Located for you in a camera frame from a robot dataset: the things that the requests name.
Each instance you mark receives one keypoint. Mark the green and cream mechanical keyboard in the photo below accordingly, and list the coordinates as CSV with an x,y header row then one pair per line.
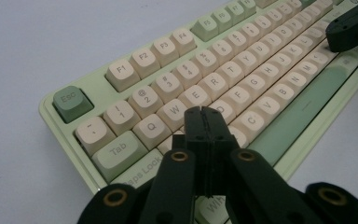
x,y
230,77

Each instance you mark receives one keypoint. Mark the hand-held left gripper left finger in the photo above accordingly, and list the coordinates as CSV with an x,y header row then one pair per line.
x,y
174,186

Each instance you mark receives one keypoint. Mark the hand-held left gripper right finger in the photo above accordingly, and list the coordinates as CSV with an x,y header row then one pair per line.
x,y
254,193

